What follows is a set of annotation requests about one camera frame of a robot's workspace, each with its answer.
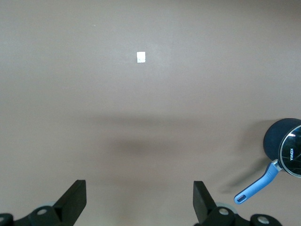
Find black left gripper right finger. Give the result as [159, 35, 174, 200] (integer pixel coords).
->
[193, 180, 282, 226]

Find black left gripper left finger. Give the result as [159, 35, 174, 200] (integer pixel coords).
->
[0, 179, 87, 226]

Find dark blue pot with handle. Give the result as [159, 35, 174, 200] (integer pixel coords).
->
[233, 118, 301, 206]

